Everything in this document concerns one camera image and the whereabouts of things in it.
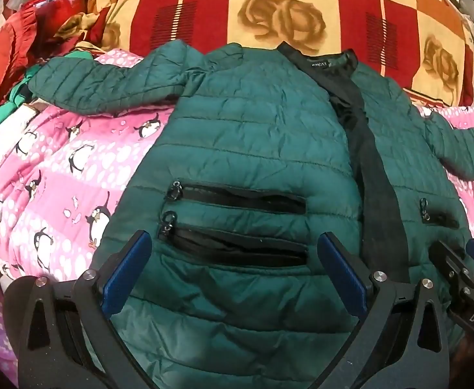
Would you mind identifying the red checkered rose blanket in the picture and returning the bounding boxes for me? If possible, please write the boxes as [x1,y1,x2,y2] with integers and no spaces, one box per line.
[54,0,474,108]

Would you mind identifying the white cloth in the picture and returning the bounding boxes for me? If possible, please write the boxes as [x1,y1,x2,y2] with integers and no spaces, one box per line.
[0,103,40,181]

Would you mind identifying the red cloth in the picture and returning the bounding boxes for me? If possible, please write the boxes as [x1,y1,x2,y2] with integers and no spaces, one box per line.
[0,0,98,108]

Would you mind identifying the pink penguin blanket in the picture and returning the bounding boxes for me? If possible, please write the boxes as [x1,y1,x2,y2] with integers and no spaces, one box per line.
[0,46,474,389]

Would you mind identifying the green puffer jacket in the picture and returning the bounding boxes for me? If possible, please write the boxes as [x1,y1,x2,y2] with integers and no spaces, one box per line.
[26,40,474,389]

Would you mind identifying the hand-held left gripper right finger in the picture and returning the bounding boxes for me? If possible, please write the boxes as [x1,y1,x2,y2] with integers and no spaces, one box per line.
[317,232,452,389]

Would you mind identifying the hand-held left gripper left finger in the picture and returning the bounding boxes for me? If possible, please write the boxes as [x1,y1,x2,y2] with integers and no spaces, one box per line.
[17,229,153,389]

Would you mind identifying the green cloth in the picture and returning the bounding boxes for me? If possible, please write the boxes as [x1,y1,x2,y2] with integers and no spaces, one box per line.
[0,49,96,147]

